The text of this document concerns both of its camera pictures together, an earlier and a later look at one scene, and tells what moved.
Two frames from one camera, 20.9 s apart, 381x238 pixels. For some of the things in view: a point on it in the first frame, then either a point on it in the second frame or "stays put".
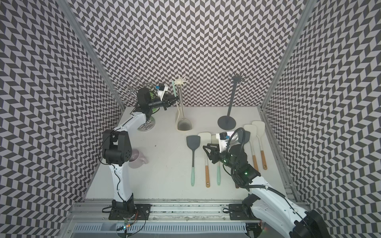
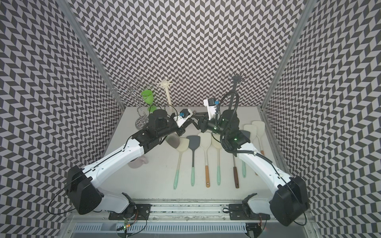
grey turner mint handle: [193, 142] stays put
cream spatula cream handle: [174, 89] to [183, 145]
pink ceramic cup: [137, 159] stays put
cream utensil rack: [181, 125] to [166, 83]
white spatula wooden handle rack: [204, 139] stays put
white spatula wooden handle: [260, 129] stays put
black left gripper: [166, 102] to [170, 119]
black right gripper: [215, 152] to [206, 116]
